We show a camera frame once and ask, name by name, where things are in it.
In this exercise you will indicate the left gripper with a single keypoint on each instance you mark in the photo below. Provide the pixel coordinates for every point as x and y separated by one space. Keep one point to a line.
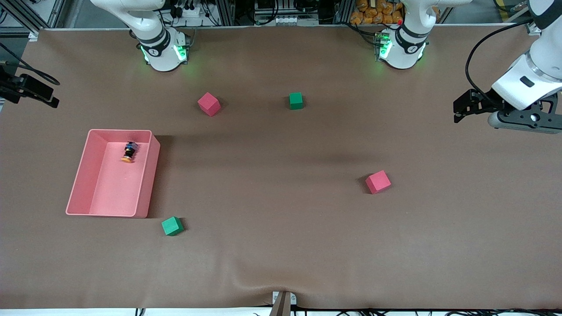
488 104

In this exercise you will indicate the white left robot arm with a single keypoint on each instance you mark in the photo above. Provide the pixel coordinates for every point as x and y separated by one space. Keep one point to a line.
404 44

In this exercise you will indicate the pink foam cube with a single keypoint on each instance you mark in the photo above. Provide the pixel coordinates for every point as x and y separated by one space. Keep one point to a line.
208 104
378 182

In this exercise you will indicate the pink plastic tray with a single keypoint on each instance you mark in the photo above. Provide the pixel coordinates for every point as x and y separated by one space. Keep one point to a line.
114 184

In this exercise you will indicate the orange snack bag pile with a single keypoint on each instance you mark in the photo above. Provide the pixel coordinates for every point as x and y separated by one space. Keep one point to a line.
377 11

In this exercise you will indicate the white power strip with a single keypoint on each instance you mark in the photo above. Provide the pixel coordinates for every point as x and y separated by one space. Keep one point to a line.
189 11

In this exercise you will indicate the green foam cube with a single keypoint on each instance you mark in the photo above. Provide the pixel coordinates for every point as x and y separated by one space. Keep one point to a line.
172 226
296 101

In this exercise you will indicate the brown table cloth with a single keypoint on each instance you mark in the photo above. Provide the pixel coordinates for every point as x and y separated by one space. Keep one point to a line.
281 245

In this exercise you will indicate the grey camera stand bracket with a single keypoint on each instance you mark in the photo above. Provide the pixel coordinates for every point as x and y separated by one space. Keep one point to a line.
283 303

